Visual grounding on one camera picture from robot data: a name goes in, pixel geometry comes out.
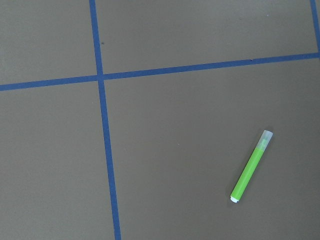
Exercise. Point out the green marker pen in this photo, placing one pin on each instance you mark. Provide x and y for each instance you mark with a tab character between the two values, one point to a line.
251	166

